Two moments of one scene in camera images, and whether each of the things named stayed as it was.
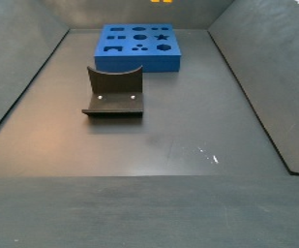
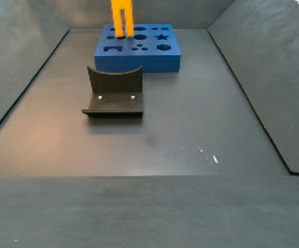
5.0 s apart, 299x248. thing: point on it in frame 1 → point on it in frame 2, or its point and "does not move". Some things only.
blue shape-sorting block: x=130 y=46 does not move
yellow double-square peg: x=161 y=1 → x=117 y=5
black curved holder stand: x=116 y=95 does not move
